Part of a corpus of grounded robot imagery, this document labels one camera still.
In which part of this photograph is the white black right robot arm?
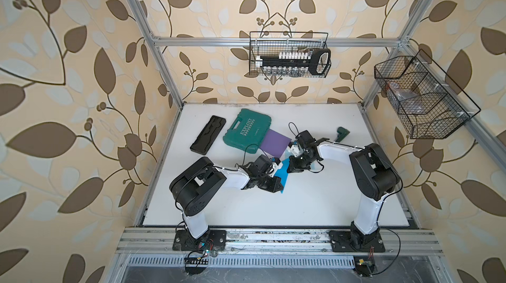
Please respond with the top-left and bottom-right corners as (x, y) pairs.
(287, 130), (402, 246)

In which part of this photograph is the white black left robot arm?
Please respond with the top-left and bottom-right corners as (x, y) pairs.
(169, 155), (284, 240)

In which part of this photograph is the purple square paper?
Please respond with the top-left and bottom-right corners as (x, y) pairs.
(260, 129), (291, 158)

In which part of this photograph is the green plastic tool case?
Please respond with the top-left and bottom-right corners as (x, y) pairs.
(223, 109), (271, 154)

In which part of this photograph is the black foam tool tray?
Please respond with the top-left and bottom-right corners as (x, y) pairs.
(190, 115), (226, 155)

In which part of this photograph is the black socket set holder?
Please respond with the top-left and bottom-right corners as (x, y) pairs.
(253, 48), (332, 77)

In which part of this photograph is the small circuit board left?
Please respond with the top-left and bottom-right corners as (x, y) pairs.
(184, 250), (213, 276)

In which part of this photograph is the small circuit board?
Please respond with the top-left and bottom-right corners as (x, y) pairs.
(353, 256), (376, 277)
(184, 250), (213, 276)

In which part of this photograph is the plastic bag in basket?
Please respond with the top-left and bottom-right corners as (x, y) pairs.
(389, 87), (426, 115)

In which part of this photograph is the small circuit board right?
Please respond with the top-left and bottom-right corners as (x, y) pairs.
(353, 256), (376, 277)

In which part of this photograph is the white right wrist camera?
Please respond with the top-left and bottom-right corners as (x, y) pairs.
(287, 141), (303, 157)

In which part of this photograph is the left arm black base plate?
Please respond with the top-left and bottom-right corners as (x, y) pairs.
(172, 229), (227, 251)

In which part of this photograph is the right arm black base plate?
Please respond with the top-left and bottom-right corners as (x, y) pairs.
(328, 230), (386, 253)

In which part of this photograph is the aluminium frame post left rear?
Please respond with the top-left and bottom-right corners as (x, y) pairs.
(110, 0), (184, 109)

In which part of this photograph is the aluminium frame post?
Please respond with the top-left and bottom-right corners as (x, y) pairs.
(110, 0), (184, 109)
(361, 0), (453, 109)

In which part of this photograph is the black wire basket rear wall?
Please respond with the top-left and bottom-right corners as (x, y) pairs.
(249, 31), (332, 78)

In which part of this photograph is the black wire basket wall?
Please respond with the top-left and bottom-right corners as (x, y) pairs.
(249, 31), (332, 78)
(374, 49), (472, 139)

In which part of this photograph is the black wire basket right wall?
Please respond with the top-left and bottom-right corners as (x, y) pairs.
(374, 49), (472, 139)

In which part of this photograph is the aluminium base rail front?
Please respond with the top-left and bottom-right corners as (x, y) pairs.
(117, 228), (444, 257)

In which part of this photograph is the aluminium frame right side rail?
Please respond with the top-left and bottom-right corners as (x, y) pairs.
(421, 59), (505, 172)

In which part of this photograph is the aluminium frame rear crossbar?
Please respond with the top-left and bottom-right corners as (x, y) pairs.
(153, 37), (402, 48)

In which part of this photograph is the aluminium frame post right rear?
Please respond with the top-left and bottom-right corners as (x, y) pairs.
(361, 0), (453, 109)

